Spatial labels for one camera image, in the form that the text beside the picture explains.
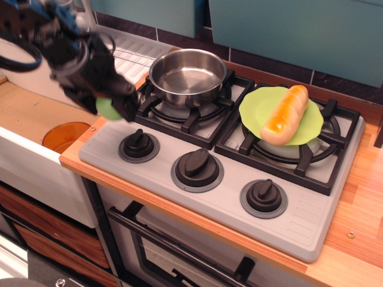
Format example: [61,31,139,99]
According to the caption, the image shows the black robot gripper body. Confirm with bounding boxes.
[50,32,137,99]

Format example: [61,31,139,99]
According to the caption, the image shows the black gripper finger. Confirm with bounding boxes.
[112,94,140,122]
[64,87,98,115]

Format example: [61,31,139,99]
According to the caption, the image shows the green toy pear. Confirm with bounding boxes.
[96,97,122,120]

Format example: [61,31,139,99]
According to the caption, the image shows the toy bread loaf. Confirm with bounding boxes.
[260,85,309,146]

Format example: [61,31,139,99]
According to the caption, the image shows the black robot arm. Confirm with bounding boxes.
[1,1,139,122]

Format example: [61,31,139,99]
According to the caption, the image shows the black left stove knob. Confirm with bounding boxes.
[118,129,160,164]

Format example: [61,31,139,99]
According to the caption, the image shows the black stove knob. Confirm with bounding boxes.
[240,179,288,219]
[118,129,160,164]
[171,148,224,193]

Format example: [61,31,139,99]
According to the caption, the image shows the stainless steel pot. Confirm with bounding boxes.
[112,48,227,109]

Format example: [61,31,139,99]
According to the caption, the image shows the black middle stove knob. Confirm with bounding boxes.
[171,148,224,193]

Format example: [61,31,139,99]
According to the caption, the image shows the grey toy stove top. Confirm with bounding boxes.
[78,69,366,264]

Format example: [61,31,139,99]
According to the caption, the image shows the light green plate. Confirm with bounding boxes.
[239,87,324,146]

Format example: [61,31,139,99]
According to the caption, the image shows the black right stove knob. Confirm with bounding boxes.
[240,179,288,219]

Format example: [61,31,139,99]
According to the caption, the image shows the orange plastic cup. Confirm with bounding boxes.
[42,121,90,154]

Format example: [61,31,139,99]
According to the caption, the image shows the white toy sink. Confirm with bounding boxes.
[0,25,180,230]

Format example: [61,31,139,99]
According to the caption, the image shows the grey toy faucet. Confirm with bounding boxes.
[57,0,96,32]

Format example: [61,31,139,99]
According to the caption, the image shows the black left burner grate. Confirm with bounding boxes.
[135,69,255,149]

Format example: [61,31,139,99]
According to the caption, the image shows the black burner grate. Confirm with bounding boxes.
[215,99,362,196]
[135,69,255,149]

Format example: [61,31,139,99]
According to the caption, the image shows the wooden drawer fronts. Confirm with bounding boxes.
[1,182,119,286]

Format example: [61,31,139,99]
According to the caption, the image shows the black right burner grate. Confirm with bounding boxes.
[215,99,362,196]

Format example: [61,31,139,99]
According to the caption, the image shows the teal upper cabinet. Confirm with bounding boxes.
[91,1,382,88]

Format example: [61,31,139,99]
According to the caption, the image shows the black braided cable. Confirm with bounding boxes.
[0,35,42,72]

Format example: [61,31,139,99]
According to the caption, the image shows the oven door with handle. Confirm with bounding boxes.
[107,201,306,286]

